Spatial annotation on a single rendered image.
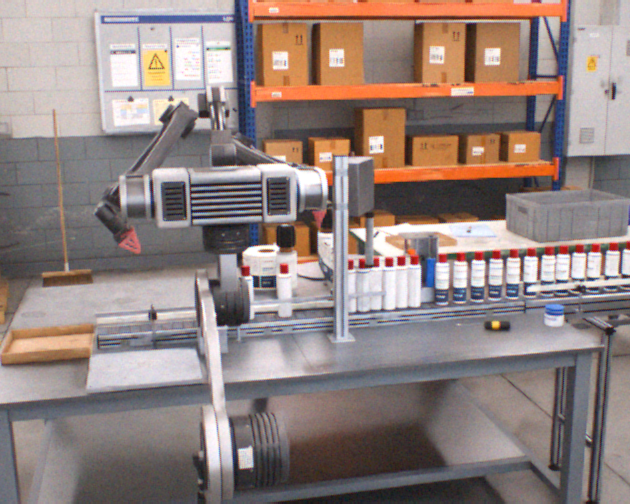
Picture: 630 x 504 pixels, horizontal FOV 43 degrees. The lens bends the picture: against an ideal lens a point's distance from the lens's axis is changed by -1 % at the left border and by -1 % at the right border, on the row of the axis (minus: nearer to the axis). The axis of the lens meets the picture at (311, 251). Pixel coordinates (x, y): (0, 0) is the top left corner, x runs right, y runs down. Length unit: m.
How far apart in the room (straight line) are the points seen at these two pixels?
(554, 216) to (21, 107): 4.59
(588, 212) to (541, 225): 0.30
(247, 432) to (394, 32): 6.01
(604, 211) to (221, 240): 3.03
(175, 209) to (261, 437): 0.68
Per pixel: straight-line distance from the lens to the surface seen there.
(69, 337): 3.13
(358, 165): 2.81
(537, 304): 3.34
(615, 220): 4.95
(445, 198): 7.94
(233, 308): 2.34
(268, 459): 2.00
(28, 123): 7.36
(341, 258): 2.88
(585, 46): 8.01
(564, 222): 4.77
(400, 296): 3.13
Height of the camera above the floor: 1.83
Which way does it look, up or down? 13 degrees down
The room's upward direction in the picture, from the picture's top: 1 degrees counter-clockwise
